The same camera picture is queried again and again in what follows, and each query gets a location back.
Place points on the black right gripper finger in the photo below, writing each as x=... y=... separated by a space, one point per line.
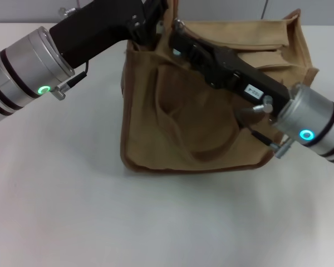
x=186 y=43
x=211 y=73

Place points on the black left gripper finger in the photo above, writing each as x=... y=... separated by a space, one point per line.
x=156 y=9
x=144 y=34

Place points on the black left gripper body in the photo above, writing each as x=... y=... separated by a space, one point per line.
x=100 y=27

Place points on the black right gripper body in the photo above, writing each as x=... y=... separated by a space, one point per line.
x=253 y=80

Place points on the silver zipper pull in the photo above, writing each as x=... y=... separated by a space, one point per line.
x=180 y=24

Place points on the khaki canvas food bag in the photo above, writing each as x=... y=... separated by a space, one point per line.
x=183 y=133

